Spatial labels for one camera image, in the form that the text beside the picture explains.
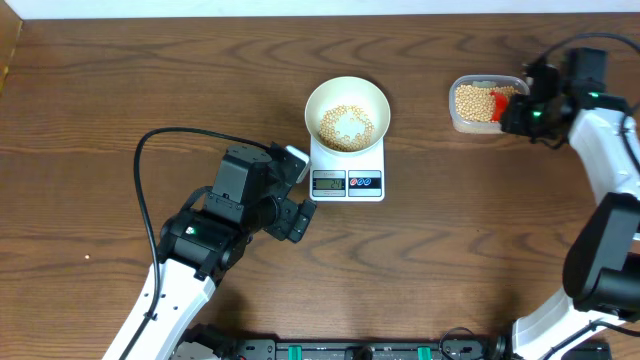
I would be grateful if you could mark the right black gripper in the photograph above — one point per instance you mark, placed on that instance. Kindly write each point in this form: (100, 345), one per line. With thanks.
(512, 119)

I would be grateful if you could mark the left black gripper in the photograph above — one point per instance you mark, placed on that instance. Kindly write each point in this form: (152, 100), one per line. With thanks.
(288, 213)

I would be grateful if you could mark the red plastic measuring scoop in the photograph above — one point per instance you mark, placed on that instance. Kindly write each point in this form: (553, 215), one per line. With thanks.
(501, 104)

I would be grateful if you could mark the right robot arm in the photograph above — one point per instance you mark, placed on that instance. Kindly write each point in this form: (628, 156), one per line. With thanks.
(600, 275)

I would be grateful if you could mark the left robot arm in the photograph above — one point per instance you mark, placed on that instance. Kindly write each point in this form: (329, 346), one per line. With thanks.
(207, 237)

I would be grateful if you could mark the white digital kitchen scale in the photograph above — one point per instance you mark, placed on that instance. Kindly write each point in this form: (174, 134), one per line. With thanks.
(347, 177)

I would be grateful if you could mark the soybeans in bowl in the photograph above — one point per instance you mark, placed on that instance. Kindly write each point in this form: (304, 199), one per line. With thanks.
(346, 128)

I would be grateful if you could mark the cream ceramic bowl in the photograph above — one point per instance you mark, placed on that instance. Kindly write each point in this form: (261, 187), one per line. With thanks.
(348, 90)

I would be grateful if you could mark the soybeans in container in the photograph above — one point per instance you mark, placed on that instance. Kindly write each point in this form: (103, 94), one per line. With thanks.
(475, 104)

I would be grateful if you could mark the clear plastic container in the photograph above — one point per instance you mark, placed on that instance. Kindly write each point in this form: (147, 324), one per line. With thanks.
(484, 80)

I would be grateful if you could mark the wooden side panel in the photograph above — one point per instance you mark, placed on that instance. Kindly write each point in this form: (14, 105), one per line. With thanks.
(10, 29)

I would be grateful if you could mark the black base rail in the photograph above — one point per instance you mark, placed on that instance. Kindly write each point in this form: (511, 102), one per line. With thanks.
(206, 342)

